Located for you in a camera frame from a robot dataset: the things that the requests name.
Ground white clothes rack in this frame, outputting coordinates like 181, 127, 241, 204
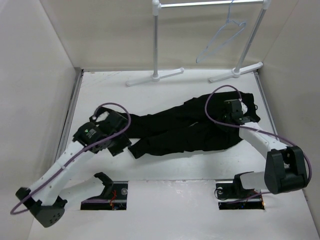
126, 0, 271, 87

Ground black trousers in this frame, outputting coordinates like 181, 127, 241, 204
125, 91, 260, 159

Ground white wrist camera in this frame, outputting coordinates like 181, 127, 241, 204
89, 111, 109, 124
239, 99, 249, 115

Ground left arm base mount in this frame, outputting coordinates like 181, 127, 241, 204
80, 172, 129, 211

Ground light blue wire hanger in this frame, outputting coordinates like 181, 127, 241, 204
195, 0, 247, 64

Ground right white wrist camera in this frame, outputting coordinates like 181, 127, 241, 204
239, 99, 249, 115

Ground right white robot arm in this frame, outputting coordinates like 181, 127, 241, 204
222, 99, 308, 198

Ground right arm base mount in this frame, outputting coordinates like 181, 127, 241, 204
214, 181, 265, 210

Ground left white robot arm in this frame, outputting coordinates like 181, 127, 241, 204
15, 110, 131, 228

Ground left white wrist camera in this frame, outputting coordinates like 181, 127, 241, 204
89, 111, 109, 124

